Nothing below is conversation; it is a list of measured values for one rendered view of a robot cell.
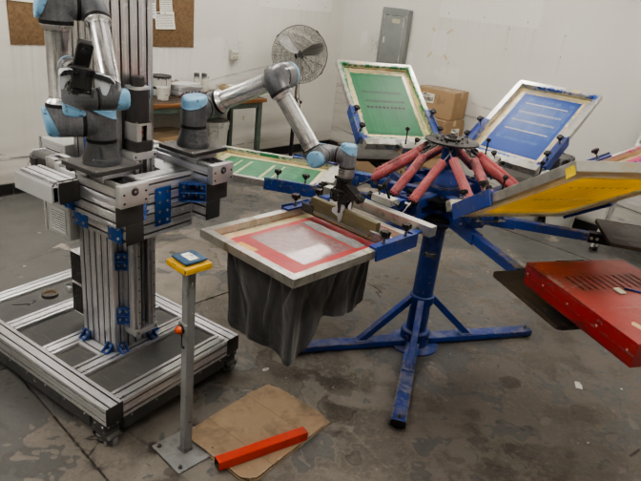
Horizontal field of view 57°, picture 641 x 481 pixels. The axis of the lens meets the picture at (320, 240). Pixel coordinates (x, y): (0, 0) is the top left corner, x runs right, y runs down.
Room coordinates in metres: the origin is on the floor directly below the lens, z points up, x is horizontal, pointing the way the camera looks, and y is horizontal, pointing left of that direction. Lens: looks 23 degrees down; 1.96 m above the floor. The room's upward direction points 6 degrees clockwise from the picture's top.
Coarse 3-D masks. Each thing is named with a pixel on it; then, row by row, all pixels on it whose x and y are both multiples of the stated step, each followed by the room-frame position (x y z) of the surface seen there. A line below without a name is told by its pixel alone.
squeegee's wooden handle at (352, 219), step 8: (312, 200) 2.69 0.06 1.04; (320, 200) 2.66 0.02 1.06; (320, 208) 2.65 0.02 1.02; (328, 208) 2.62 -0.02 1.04; (344, 208) 2.58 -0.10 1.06; (328, 216) 2.62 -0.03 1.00; (336, 216) 2.59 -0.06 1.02; (344, 216) 2.55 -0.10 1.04; (352, 216) 2.53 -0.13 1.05; (360, 216) 2.50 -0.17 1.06; (352, 224) 2.52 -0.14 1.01; (360, 224) 2.49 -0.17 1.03; (368, 224) 2.46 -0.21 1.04; (376, 224) 2.43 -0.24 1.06; (368, 232) 2.46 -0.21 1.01
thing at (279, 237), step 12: (276, 228) 2.50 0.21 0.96; (288, 228) 2.52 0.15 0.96; (300, 228) 2.54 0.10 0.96; (312, 228) 2.56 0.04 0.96; (336, 228) 2.59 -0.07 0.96; (240, 240) 2.32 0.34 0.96; (252, 240) 2.33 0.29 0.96; (264, 240) 2.34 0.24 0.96; (276, 240) 2.36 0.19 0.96; (288, 240) 2.37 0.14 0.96; (300, 240) 2.39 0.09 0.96; (264, 252) 2.22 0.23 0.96
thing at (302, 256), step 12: (312, 240) 2.41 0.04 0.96; (324, 240) 2.42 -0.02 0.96; (336, 240) 2.44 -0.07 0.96; (360, 240) 2.47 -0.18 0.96; (276, 252) 2.24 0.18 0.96; (288, 252) 2.25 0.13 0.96; (300, 252) 2.27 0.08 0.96; (312, 252) 2.28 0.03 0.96; (324, 252) 2.29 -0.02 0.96; (336, 252) 2.31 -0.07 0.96; (348, 252) 2.32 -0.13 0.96; (288, 264) 2.13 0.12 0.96; (300, 264) 2.14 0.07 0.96; (312, 264) 2.16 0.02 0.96
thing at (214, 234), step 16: (224, 224) 2.39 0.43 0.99; (240, 224) 2.44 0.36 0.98; (256, 224) 2.51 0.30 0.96; (384, 224) 2.62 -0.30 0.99; (208, 240) 2.28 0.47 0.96; (224, 240) 2.22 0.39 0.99; (240, 256) 2.13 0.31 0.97; (256, 256) 2.10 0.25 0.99; (352, 256) 2.21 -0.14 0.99; (368, 256) 2.26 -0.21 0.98; (272, 272) 2.01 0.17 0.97; (288, 272) 1.99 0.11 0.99; (304, 272) 2.01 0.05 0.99; (320, 272) 2.04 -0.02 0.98; (336, 272) 2.11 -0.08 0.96
